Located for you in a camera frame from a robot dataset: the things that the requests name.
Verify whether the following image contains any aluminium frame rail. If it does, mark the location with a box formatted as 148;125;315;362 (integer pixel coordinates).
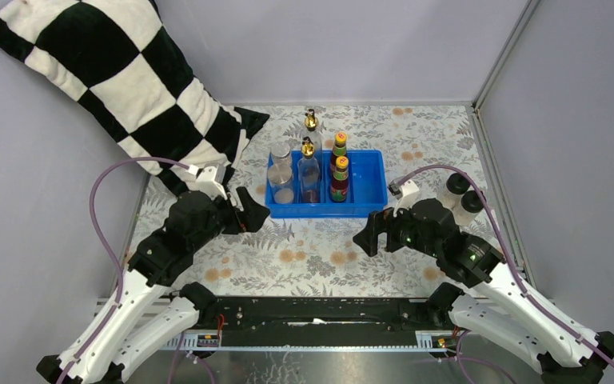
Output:
90;298;564;354

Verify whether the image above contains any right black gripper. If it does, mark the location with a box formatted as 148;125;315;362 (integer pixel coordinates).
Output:
352;197;441;258

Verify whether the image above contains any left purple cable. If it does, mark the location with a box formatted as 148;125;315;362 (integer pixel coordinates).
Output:
55;157;202;384

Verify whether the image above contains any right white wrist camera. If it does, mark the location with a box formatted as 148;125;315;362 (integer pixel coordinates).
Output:
388;180;420;216

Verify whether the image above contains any blue plastic divided bin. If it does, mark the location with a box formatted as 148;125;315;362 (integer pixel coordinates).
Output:
265;150;388;218

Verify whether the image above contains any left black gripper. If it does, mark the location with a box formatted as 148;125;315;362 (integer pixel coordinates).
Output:
190;188;272;253

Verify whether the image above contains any clear gold-cap bottle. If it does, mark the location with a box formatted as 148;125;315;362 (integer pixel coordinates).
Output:
297;137;321;203
301;109;323;162

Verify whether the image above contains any yellow-cap sauce bottle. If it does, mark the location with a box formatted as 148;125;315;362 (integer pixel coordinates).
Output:
329;156;349;202
330;131;348;173

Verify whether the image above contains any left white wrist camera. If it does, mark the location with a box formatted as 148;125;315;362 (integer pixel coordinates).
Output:
186;164;228;200

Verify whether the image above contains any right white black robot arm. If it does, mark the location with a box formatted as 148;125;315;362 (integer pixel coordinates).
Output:
353;199;614;383

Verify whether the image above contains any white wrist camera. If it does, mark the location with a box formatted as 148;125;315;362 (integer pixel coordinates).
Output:
186;164;228;200
388;180;420;216

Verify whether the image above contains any silver-lid glass shaker jar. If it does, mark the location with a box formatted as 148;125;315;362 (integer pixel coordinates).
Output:
267;164;295;204

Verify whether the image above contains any black-cap squeeze bottle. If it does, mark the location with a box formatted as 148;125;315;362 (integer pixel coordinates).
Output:
437;173;471;210
453;190;484;227

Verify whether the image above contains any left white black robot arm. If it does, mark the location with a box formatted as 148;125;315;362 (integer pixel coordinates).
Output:
36;187;270;383

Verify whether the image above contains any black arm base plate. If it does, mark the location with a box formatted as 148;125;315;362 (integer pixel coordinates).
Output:
189;296;460;350

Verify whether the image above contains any black white checkered pillow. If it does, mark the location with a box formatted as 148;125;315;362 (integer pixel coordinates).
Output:
0;1;269;194

